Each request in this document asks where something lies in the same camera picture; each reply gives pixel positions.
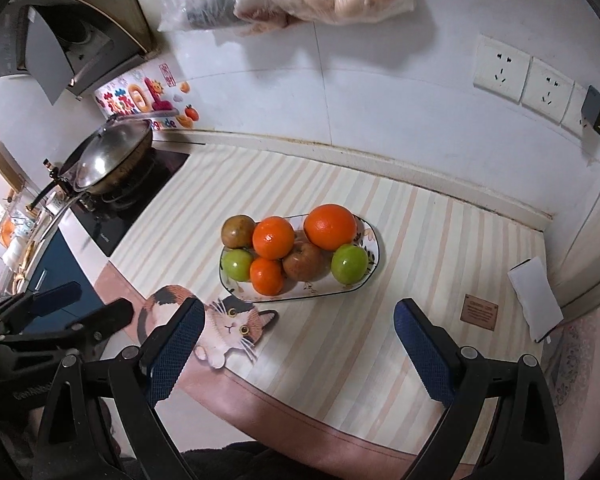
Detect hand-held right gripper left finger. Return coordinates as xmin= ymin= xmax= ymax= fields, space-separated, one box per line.
xmin=32 ymin=297 xmax=206 ymax=480

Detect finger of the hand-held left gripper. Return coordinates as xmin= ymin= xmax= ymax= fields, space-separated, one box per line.
xmin=27 ymin=281 xmax=83 ymax=308
xmin=70 ymin=298 xmax=134 ymax=343

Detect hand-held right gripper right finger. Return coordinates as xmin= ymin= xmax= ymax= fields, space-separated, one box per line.
xmin=393 ymin=298 xmax=566 ymax=480

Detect green apple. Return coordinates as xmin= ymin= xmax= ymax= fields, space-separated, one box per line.
xmin=331 ymin=243 xmax=369 ymax=285
xmin=222 ymin=248 xmax=255 ymax=282

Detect small orange mandarin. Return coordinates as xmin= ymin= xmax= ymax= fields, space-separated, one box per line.
xmin=252 ymin=216 xmax=296 ymax=260
xmin=249 ymin=257 xmax=286 ymax=296

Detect floral oval ceramic plate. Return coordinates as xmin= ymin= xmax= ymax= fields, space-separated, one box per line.
xmin=218 ymin=214 xmax=382 ymax=303

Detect brown round fruit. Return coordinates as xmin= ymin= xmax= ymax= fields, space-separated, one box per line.
xmin=282 ymin=241 xmax=327 ymax=281
xmin=221 ymin=214 xmax=257 ymax=250

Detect large orange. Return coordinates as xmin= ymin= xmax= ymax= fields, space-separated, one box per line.
xmin=304 ymin=203 xmax=358 ymax=252

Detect blue kitchen cabinet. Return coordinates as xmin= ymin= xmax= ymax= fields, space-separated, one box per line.
xmin=25 ymin=225 xmax=107 ymax=323

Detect calico cat shaped mat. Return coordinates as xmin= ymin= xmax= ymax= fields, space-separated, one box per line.
xmin=137 ymin=284 xmax=279 ymax=369

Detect small brown label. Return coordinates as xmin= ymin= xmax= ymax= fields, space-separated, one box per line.
xmin=460 ymin=294 xmax=497 ymax=329

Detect striped tablecloth with pink border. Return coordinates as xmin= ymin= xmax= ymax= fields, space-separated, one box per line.
xmin=94 ymin=147 xmax=556 ymax=480

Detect black frying pan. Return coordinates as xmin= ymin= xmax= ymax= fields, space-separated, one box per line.
xmin=26 ymin=157 xmax=81 ymax=212

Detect white power bank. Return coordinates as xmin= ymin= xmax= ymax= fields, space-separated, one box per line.
xmin=508 ymin=257 xmax=565 ymax=344

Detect black gas cooktop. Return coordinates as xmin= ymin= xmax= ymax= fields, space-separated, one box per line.
xmin=71 ymin=146 xmax=191 ymax=257

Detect wooden cutting board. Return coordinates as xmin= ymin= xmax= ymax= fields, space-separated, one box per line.
xmin=0 ymin=135 xmax=31 ymax=198

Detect steel wok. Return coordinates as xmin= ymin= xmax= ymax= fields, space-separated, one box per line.
xmin=40 ymin=119 xmax=154 ymax=221

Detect steel wok lid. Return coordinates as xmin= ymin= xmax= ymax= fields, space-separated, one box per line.
xmin=71 ymin=121 xmax=142 ymax=190

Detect lace patterned curtain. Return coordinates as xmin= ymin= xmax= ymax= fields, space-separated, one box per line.
xmin=540 ymin=305 xmax=600 ymax=461

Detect person's dark clothing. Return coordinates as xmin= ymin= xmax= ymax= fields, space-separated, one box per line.
xmin=177 ymin=441 xmax=431 ymax=480

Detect black range hood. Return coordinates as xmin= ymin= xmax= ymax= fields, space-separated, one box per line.
xmin=0 ymin=0 xmax=155 ymax=107

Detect black plug charger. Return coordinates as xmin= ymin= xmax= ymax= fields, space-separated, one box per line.
xmin=580 ymin=85 xmax=600 ymax=139

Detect colourful wall stickers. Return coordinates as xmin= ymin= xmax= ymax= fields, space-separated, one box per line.
xmin=94 ymin=62 xmax=201 ymax=132

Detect white charging cable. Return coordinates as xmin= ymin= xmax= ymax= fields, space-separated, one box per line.
xmin=562 ymin=135 xmax=600 ymax=266

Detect white wall socket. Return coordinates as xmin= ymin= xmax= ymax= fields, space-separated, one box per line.
xmin=473 ymin=34 xmax=532 ymax=104
xmin=522 ymin=57 xmax=576 ymax=119
xmin=561 ymin=82 xmax=597 ymax=132

